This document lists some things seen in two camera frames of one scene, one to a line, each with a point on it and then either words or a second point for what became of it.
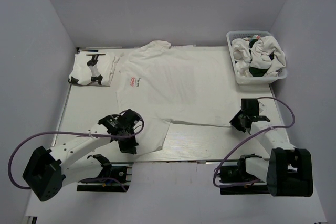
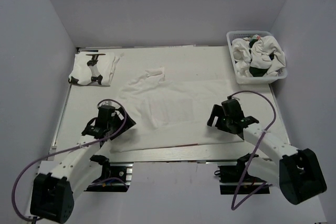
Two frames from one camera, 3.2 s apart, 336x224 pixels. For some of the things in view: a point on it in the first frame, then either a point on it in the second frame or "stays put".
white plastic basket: (257, 57) stays put
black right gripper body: (237, 121) to (223, 121)
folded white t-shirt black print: (92, 67) stays put
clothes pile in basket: (257, 56) stays put
